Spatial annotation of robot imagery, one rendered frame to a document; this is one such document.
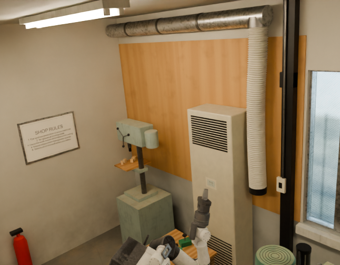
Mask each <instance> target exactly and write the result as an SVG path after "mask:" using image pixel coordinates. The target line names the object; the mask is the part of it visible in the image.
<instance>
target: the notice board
mask: <svg viewBox="0 0 340 265"><path fill-rule="evenodd" d="M17 128H18V132H19V137H20V140H21V145H22V150H23V154H24V159H25V163H26V165H28V164H31V163H33V162H37V161H40V160H43V159H46V158H49V157H53V156H56V155H60V154H63V153H65V152H69V151H72V150H75V149H78V148H79V142H78V136H77V130H76V124H75V117H74V111H69V112H66V113H62V114H58V115H53V116H48V117H44V118H40V119H35V120H31V121H27V122H23V123H19V124H17Z"/></svg>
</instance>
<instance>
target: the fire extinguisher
mask: <svg viewBox="0 0 340 265"><path fill-rule="evenodd" d="M22 232H23V229H22V228H18V229H15V230H13V231H11V232H9V234H10V235H11V236H15V235H16V237H15V238H14V242H13V246H14V250H15V254H16V259H17V262H18V265H33V264H32V259H31V255H30V252H29V247H28V243H27V240H26V238H25V237H24V236H23V235H20V233H22Z"/></svg>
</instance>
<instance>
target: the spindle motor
mask: <svg viewBox="0 0 340 265"><path fill-rule="evenodd" d="M295 263H296V259H295V257H294V255H293V254H292V252H291V251H290V250H288V249H287V248H285V247H282V246H278V245H266V246H263V247H261V248H259V249H258V251H257V252H256V254H255V265H294V264H295Z"/></svg>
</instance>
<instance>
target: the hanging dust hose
mask: <svg viewBox="0 0 340 265"><path fill-rule="evenodd" d="M267 27H268V26H265V27H252V28H249V29H248V30H249V32H248V33H249V34H248V35H249V36H248V37H249V38H248V39H249V40H248V41H249V43H248V44H249V45H248V46H249V47H248V48H249V49H248V50H249V51H248V64H247V65H248V69H247V70H248V71H247V72H248V73H247V74H248V75H247V76H248V77H247V78H248V79H247V92H246V93H247V96H246V97H247V98H246V99H247V100H246V101H247V102H246V103H247V104H246V105H247V106H246V107H247V108H246V109H247V110H246V111H247V112H246V113H247V114H246V115H247V116H246V117H247V118H246V119H247V120H246V121H247V122H246V123H247V124H246V125H247V126H246V127H247V128H246V129H247V152H248V153H247V155H248V156H247V157H248V158H247V159H248V160H247V161H248V179H249V180H248V181H249V193H251V194H252V195H255V196H262V195H265V194H266V193H267V178H266V147H265V146H266V143H265V142H266V141H265V140H266V139H265V107H266V106H265V105H266V104H265V103H266V102H265V99H266V98H265V97H266V96H265V95H266V94H265V93H266V92H265V89H266V76H267V75H266V74H267V73H266V72H267V71H266V70H267V59H268V58H267V54H268V53H267V52H268V51H267V50H268V48H267V47H268V46H267V45H268V44H267V43H268V42H267V41H268V37H267V36H268V30H267V29H268V28H267Z"/></svg>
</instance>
